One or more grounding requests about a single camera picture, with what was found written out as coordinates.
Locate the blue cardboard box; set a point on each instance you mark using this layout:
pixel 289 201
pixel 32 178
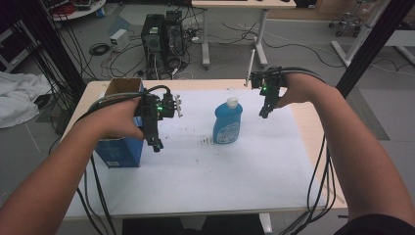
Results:
pixel 120 152

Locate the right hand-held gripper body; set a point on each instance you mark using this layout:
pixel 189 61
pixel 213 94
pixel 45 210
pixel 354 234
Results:
pixel 272 81

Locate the white cloth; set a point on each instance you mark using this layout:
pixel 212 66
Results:
pixel 19 98

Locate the white paper sheet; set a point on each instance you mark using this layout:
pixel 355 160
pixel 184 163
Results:
pixel 212 179

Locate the white stick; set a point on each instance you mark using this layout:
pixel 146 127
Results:
pixel 250 67

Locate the blue bottle with white cap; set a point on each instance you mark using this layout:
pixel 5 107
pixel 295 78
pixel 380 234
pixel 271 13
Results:
pixel 228 125

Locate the white desk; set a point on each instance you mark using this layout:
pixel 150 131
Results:
pixel 244 4

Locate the small white box device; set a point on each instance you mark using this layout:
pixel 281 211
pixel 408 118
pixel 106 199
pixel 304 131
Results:
pixel 119 39

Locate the person's dark clothing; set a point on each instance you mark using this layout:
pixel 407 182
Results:
pixel 182 226

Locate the person's right hand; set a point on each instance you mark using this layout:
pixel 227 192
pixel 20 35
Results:
pixel 301 88

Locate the white metal stand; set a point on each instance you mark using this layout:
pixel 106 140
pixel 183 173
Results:
pixel 359 39

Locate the person's left hand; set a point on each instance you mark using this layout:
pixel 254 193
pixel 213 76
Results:
pixel 115 120

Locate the black computer tower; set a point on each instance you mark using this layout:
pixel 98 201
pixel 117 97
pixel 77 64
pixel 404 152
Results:
pixel 152 39
pixel 174 36

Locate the round white table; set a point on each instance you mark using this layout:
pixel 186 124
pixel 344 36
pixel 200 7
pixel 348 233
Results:
pixel 81 11

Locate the grey floor mat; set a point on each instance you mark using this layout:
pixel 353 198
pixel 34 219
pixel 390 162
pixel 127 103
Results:
pixel 368 114

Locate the office chair base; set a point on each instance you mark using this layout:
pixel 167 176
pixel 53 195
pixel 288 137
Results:
pixel 347 23

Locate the black metal post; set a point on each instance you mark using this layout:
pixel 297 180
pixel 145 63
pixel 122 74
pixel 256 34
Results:
pixel 62 52
pixel 375 42

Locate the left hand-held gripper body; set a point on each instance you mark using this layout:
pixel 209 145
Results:
pixel 153 109

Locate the person's black sleeve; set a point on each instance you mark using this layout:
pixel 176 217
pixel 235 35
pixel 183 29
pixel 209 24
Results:
pixel 378 226

